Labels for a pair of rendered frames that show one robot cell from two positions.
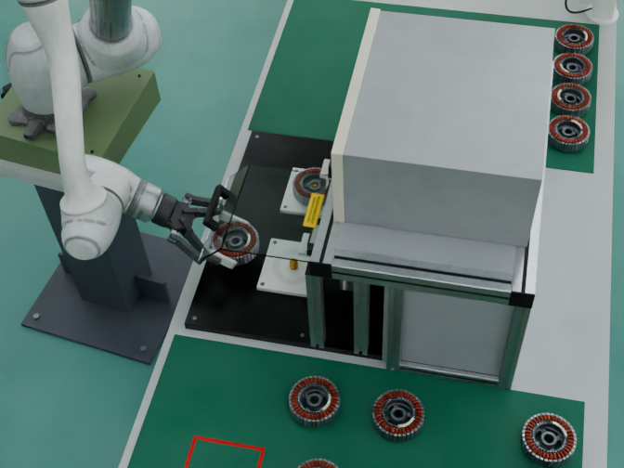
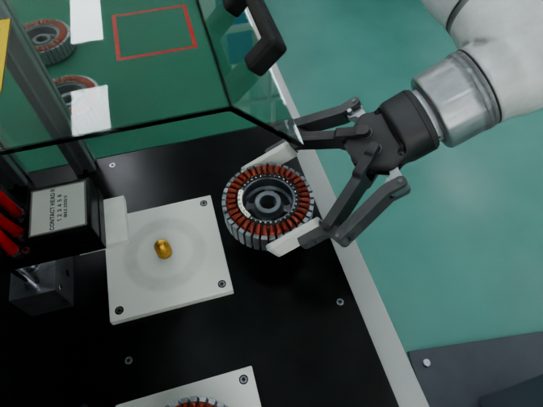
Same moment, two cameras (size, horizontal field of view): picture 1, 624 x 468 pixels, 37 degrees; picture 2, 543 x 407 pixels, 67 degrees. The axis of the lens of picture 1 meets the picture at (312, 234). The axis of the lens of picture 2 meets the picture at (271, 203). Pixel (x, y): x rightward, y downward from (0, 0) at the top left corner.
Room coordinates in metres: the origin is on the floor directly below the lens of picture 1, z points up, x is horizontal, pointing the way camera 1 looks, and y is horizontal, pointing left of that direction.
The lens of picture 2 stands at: (1.62, 0.04, 1.26)
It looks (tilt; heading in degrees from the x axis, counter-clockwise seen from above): 56 degrees down; 149
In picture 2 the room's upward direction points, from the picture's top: straight up
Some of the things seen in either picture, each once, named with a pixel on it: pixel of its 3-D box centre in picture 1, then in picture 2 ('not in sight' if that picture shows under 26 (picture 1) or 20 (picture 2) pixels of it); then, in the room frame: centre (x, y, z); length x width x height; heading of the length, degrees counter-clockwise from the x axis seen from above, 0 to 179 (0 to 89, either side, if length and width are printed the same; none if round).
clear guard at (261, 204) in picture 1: (284, 220); (85, 61); (1.28, 0.06, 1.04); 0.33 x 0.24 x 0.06; 75
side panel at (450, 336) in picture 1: (453, 335); not in sight; (1.04, -0.28, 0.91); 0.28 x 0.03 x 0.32; 75
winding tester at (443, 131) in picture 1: (445, 123); not in sight; (1.36, -0.29, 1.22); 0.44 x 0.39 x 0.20; 165
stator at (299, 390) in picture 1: (314, 401); not in sight; (0.98, 0.02, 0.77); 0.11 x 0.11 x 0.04
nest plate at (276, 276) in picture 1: (293, 267); (166, 254); (1.34, 0.05, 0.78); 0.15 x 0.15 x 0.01; 75
